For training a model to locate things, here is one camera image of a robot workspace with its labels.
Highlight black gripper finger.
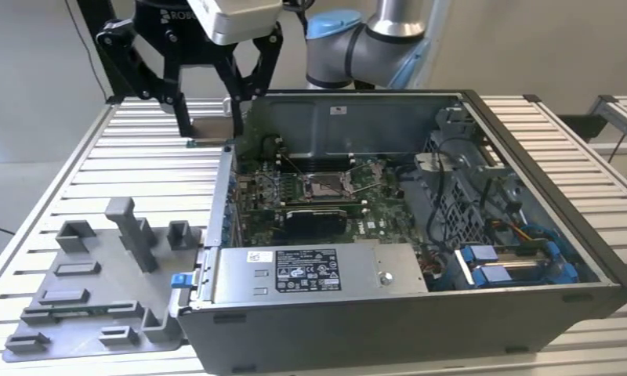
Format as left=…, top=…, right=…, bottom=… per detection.
left=93, top=18, right=195, bottom=138
left=215, top=23, right=287, bottom=139

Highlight silver CPU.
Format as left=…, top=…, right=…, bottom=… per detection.
left=186, top=117, right=238, bottom=150

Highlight black RAM slot white clips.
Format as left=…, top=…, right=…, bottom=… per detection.
left=279, top=198, right=368, bottom=215
left=275, top=153, right=358, bottom=165

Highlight CPU socket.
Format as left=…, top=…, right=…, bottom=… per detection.
left=302, top=172, right=355, bottom=203

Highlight metal locking lever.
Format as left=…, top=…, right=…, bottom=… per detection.
left=284, top=155, right=308, bottom=176

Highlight metal socket cover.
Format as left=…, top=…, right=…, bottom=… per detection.
left=346, top=161, right=392, bottom=197

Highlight black graphics card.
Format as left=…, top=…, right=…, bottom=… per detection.
left=284, top=208, right=350, bottom=237

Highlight green motherboard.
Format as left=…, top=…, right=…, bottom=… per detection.
left=234, top=154, right=434, bottom=251

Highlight white plug connector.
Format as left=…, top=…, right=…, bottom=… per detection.
left=414, top=153, right=443, bottom=172

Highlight grey parts rack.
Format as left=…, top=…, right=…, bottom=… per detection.
left=3, top=197, right=206, bottom=363

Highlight silver power supply unit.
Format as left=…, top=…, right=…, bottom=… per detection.
left=203, top=243, right=430, bottom=306

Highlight grey plastic drive cage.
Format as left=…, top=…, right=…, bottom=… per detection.
left=402, top=128, right=533, bottom=251

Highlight hard disk in blue carrier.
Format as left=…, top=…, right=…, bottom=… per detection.
left=473, top=262, right=579, bottom=286
left=462, top=243, right=562, bottom=262

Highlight black open PC case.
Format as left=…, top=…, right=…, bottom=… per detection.
left=175, top=89, right=627, bottom=371

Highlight aluminium slat side table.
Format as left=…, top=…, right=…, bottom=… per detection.
left=590, top=93, right=627, bottom=146

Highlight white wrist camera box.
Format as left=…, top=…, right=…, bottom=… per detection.
left=187, top=0, right=283, bottom=46

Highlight black wire in case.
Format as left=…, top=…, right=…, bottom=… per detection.
left=426, top=140, right=459, bottom=251

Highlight orange and yellow wires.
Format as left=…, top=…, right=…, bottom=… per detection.
left=494, top=221, right=535, bottom=244

